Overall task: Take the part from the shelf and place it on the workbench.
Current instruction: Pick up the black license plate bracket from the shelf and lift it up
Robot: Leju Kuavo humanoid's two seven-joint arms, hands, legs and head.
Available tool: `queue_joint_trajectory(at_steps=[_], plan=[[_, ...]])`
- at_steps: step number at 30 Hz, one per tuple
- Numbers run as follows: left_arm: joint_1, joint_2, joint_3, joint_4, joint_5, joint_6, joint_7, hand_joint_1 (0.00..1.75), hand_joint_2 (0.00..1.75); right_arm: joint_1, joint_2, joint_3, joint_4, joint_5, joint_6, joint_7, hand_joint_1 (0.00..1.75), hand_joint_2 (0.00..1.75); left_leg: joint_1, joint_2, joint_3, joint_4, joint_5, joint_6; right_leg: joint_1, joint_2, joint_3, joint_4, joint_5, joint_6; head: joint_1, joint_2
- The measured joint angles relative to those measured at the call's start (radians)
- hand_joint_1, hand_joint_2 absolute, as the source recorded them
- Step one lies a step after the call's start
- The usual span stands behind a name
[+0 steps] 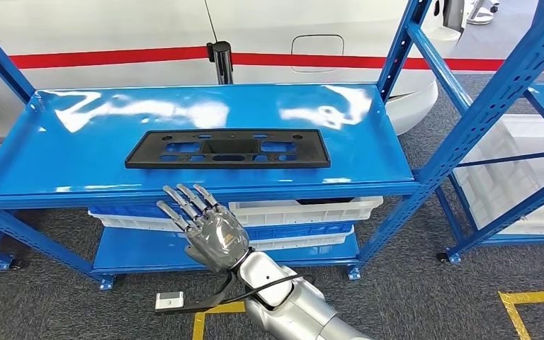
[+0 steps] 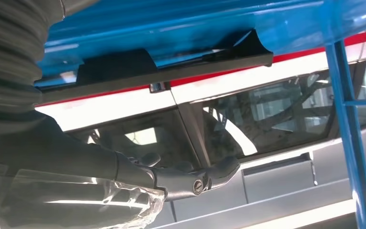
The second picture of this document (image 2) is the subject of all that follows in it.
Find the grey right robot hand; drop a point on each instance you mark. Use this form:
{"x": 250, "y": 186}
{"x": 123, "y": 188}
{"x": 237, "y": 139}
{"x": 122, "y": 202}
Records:
{"x": 60, "y": 164}

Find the blue metal shelf rack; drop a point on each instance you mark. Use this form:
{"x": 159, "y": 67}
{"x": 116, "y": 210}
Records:
{"x": 170, "y": 19}

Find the white car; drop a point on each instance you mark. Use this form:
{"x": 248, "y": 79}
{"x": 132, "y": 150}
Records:
{"x": 233, "y": 85}

